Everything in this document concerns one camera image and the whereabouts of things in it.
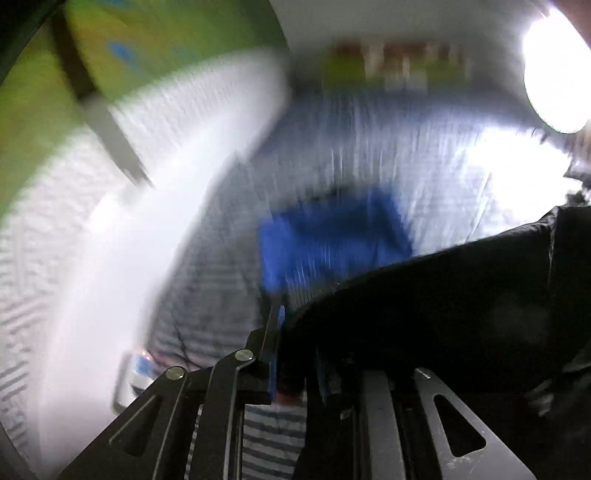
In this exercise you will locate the small white blue device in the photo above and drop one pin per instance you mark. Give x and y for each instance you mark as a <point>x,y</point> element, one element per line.
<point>134,374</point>

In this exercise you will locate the dark pole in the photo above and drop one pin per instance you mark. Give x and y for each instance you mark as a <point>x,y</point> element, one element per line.
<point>99,115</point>

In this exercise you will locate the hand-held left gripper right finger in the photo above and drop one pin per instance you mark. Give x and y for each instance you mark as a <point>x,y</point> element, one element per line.
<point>324,381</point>

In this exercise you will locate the striped bedsheet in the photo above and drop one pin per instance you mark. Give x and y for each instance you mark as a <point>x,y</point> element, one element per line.
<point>369,147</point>

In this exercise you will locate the blue folded garment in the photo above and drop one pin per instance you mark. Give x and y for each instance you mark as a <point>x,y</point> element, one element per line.
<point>332,240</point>

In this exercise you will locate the large black jacket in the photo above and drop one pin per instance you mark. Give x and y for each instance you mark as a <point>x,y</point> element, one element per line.
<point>438,314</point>

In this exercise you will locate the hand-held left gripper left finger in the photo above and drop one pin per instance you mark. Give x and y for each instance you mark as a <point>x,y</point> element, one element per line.
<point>272,374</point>

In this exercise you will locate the white bed frame rail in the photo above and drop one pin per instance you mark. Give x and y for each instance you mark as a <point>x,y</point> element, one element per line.
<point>106,277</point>

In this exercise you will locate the green wall poster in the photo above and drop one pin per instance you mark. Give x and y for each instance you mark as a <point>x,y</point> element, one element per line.
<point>161,32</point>

